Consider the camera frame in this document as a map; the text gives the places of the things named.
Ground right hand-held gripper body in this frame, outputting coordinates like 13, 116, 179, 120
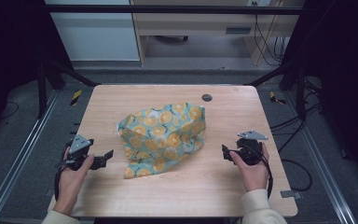
235, 129, 269, 166

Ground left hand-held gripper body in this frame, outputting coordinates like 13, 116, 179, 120
62, 133, 106, 172

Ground teal cloth with orange print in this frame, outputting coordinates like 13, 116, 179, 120
117, 102, 207, 179

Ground person's right hand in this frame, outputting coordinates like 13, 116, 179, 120
228, 143, 270, 193

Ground person's left hand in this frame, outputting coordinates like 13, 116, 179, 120
57, 148, 95, 203

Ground yellow black floor tape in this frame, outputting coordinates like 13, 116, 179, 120
268, 91, 287, 105
70, 90, 83, 106

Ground grey metal table clip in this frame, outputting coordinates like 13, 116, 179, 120
280, 189, 303, 200

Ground white cabinet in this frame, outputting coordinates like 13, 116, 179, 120
44, 0, 141, 63

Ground black curtain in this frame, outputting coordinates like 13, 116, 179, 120
281, 0, 358, 190
0, 0, 75, 147

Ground right hand-held gripper black cable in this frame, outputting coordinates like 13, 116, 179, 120
251, 145, 275, 200

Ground hand-held gripper black cable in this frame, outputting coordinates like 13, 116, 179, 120
251, 145, 275, 200
53, 148, 73, 202

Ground left hand-held gripper black cable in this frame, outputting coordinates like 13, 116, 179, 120
53, 148, 73, 202

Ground black floor cable bundle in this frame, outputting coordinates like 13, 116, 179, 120
269, 77, 323, 154

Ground aluminium floor rail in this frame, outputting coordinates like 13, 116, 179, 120
283, 91, 358, 224
0, 90, 61, 224

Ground black floor cable loop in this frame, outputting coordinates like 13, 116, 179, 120
281, 158, 313, 192

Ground black metal frame stand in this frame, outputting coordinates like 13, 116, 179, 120
36, 58, 102, 119
247, 61, 310, 121

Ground black hanging desk cables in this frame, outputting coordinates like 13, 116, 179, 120
251, 1, 289, 67

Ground black horizontal frame bar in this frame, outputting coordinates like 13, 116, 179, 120
42, 4, 306, 16

